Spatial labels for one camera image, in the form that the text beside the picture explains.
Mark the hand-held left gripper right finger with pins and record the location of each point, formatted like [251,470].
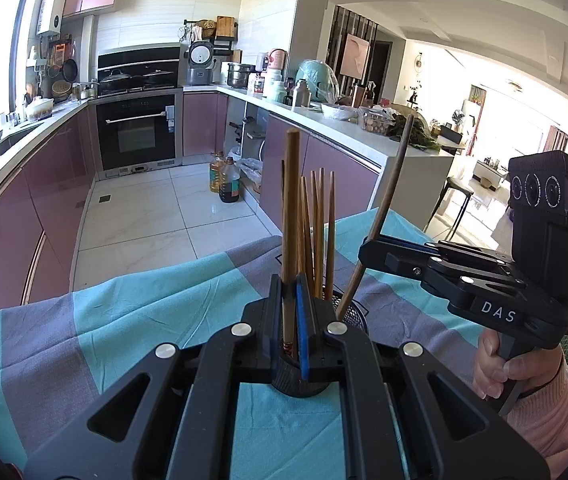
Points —
[304,330]

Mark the dark sauce bottle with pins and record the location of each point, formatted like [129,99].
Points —
[230,185]

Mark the teal and purple striped tablecloth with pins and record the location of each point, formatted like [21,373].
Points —
[114,340]

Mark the stainless steel pot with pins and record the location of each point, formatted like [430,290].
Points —
[239,76]

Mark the black lidded wok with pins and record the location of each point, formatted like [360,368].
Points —
[114,79]

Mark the black metal stool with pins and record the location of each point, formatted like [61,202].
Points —
[451,200]

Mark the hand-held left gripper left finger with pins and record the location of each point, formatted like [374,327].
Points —
[277,320]

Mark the pink electric kettle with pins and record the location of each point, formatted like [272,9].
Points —
[277,60]

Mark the silver rice cooker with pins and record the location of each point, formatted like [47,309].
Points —
[200,62]

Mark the person's right hand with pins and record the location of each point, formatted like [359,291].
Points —
[489,375]

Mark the black lidded frying pan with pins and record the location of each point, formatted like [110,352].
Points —
[158,76]

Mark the wall-mounted kitchen rack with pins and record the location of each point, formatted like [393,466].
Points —
[211,32]

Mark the black range hood and cooktop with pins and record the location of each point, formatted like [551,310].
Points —
[139,60]

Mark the black mesh utensil holder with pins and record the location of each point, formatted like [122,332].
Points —
[304,387]

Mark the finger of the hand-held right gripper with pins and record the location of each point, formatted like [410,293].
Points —
[404,265]
[409,242]

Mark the white wall water heater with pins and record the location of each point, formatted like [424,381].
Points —
[52,7]

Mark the green leafy vegetables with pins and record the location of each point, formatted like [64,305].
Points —
[421,132]

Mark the black built-in oven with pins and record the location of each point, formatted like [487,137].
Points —
[139,135]

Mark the mint green kitchen appliance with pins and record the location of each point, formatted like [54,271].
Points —
[316,80]

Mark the pink wall painting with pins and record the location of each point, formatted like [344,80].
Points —
[355,55]

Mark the white casserole dish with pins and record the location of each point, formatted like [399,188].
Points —
[39,109]

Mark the purple kitchen base cabinets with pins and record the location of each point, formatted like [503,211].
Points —
[29,210]

